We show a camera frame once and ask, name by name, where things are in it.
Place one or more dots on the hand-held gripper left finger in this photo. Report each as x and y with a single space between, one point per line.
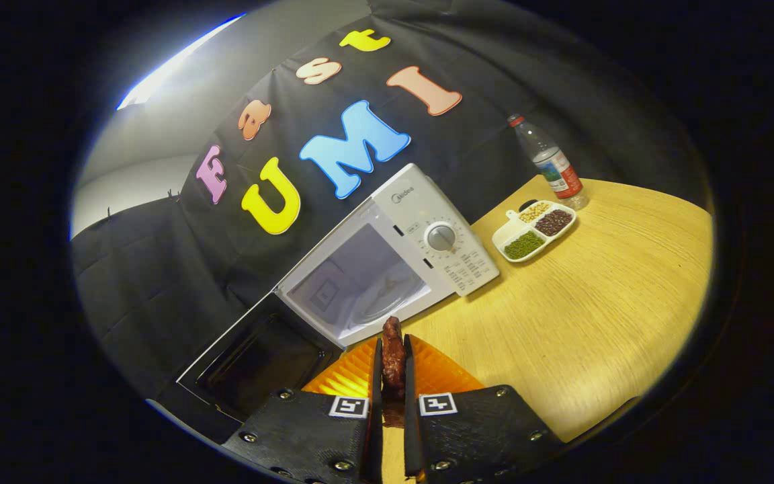
375 437

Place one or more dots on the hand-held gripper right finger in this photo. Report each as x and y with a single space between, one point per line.
412 437

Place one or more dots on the brown grilled meat piece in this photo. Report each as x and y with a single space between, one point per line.
394 356

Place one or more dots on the white toaster oven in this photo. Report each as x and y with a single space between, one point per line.
461 262

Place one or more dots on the glass turntable plate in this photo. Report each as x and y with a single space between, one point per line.
394 296

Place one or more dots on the white divided dish of beans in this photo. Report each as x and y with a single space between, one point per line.
528 235

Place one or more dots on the small black round cap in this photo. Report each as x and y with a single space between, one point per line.
528 204

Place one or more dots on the clear plastic water bottle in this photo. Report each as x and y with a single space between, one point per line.
555 168

